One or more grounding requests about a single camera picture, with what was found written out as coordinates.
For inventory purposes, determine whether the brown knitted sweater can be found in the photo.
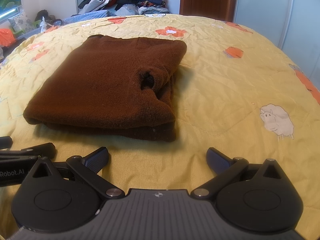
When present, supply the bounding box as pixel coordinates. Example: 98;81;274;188
23;35;187;142

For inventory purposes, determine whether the yellow floral bed quilt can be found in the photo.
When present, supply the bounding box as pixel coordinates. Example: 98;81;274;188
1;14;319;239

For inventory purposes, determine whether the orange cloth bundle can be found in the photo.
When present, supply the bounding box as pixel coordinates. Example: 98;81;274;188
0;29;16;47

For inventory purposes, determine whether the floral patterned pillow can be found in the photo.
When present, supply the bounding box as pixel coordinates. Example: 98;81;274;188
8;10;36;34

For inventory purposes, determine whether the dark green bag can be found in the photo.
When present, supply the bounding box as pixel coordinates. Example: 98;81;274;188
35;10;56;24

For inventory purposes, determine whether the blue quilted blanket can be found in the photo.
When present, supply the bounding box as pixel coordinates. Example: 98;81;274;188
61;10;116;26

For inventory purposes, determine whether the white wardrobe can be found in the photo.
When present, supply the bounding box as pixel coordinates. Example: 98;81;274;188
233;0;320;87

